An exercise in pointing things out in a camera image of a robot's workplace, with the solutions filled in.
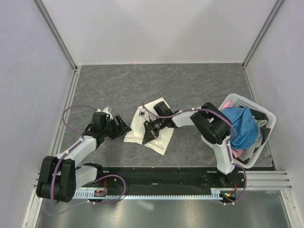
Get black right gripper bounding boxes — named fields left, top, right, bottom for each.
left=143, top=116, right=166, bottom=144

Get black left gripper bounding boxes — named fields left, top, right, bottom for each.
left=102, top=114, right=131, bottom=140

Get white cloth napkin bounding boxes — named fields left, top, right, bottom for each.
left=123, top=97, right=174, bottom=155

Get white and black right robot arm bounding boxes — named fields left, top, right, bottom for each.
left=139, top=101, right=238, bottom=187

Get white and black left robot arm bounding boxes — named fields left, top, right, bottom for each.
left=36, top=112, right=132, bottom=203

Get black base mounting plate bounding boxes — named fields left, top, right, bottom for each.
left=75, top=166, right=247, bottom=197

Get pink cloth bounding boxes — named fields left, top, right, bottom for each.
left=221, top=100, right=243, bottom=158

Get blue cloth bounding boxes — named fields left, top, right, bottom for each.
left=222, top=107, right=258, bottom=150

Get white plastic laundry basket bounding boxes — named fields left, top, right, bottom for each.
left=200, top=94, right=277, bottom=169

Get black cloth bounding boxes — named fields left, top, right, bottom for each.
left=237, top=109, right=271, bottom=164

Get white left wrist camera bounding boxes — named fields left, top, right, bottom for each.
left=97, top=106, right=113, bottom=120

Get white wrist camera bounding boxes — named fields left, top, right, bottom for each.
left=97, top=106, right=113, bottom=120
left=138, top=109, right=149, bottom=120

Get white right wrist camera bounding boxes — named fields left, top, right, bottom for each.
left=138, top=109, right=149, bottom=120

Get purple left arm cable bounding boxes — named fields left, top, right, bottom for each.
left=44, top=105, right=126, bottom=216

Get grey slotted cable duct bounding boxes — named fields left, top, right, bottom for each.
left=73, top=188, right=236, bottom=200

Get aluminium front frame rails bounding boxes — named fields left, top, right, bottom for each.
left=23, top=167, right=304, bottom=228

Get left aluminium frame post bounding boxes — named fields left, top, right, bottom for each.
left=33, top=0, right=78, bottom=71

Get aluminium frame post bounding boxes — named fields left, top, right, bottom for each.
left=33, top=0, right=78, bottom=71
left=241, top=0, right=285, bottom=69

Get right aluminium frame post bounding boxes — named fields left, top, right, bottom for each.
left=241, top=0, right=285, bottom=69

